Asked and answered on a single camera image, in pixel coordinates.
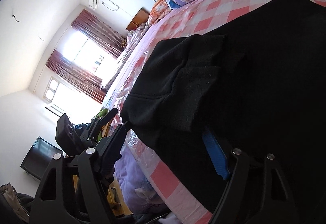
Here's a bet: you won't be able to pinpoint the dark red curtain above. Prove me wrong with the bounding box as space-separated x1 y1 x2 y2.
46 9 126 103

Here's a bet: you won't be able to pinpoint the black flat television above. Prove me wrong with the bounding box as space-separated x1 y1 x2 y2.
20 137 64 180

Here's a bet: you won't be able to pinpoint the orange floral pillow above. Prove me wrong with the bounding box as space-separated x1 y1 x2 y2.
148 0 171 27

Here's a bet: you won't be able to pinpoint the small wooden headboard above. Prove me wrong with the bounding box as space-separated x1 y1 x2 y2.
126 8 149 31

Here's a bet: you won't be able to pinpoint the black sweatpants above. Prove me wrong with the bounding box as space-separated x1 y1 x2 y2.
120 0 325 223

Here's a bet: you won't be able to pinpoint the pink checkered bed sheet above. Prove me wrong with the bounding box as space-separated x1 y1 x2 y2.
103 0 325 223

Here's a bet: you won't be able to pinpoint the pile of colourful clothes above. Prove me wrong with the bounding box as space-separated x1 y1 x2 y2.
72 108 118 143

